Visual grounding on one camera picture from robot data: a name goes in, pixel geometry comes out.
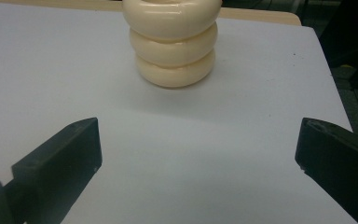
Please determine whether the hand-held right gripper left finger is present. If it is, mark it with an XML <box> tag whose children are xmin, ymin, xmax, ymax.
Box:
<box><xmin>3</xmin><ymin>117</ymin><xmax>103</xmax><ymax>224</ymax></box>

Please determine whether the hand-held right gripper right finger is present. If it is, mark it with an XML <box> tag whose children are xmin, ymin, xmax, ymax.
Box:
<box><xmin>295</xmin><ymin>117</ymin><xmax>358</xmax><ymax>224</ymax></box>

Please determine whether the cream ribbed ceramic vase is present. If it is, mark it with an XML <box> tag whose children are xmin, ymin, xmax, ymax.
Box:
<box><xmin>122</xmin><ymin>0</ymin><xmax>223</xmax><ymax>90</ymax></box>

